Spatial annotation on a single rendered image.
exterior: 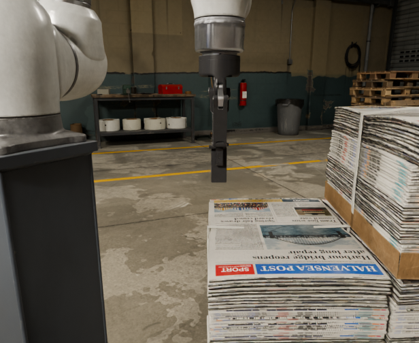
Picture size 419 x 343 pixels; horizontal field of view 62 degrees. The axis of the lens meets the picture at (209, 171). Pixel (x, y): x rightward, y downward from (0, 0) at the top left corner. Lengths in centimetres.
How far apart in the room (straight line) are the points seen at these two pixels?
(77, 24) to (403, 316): 83
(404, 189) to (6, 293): 70
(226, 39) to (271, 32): 753
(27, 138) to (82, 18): 31
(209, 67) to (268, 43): 747
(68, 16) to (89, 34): 5
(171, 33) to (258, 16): 192
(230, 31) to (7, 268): 57
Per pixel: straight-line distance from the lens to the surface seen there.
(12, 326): 82
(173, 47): 729
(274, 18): 822
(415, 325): 70
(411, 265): 60
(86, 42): 86
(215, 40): 63
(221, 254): 62
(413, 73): 740
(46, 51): 72
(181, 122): 665
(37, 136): 70
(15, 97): 69
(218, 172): 68
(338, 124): 85
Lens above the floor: 112
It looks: 14 degrees down
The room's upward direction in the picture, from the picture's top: straight up
